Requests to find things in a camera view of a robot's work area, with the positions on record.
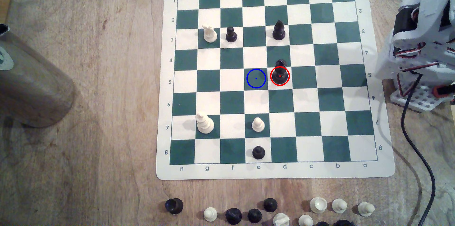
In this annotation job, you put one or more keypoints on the white chess rook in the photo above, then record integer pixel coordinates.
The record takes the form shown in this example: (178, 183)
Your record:
(318, 204)

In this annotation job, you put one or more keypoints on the white chess pawn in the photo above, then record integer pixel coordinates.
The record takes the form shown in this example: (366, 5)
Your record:
(339, 205)
(366, 209)
(258, 125)
(305, 220)
(210, 214)

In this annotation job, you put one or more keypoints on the black chess bishop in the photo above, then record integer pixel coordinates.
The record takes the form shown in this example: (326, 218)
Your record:
(279, 31)

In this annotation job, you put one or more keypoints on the orange black clamp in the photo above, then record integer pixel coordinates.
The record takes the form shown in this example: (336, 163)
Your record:
(442, 91)

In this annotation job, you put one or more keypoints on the black chess piece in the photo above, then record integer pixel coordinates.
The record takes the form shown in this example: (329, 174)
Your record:
(343, 222)
(322, 224)

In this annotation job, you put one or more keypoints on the brown cylindrical post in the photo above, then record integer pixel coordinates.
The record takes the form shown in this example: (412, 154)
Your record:
(32, 87)

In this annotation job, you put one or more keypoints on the white perforated base plate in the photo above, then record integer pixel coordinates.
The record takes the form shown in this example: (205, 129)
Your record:
(419, 98)

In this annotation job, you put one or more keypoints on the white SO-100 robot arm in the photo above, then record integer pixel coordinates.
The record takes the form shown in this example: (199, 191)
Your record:
(430, 23)

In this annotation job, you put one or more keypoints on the black chess rook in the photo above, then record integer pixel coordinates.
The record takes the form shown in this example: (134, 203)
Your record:
(280, 73)
(174, 205)

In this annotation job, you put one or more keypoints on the black chess knight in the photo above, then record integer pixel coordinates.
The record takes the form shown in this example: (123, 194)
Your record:
(233, 216)

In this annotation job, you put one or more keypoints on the green white chess mat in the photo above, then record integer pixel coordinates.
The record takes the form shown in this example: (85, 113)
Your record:
(330, 126)

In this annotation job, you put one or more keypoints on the black chess pawn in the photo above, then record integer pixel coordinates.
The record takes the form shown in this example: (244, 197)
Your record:
(258, 152)
(231, 35)
(255, 215)
(270, 204)

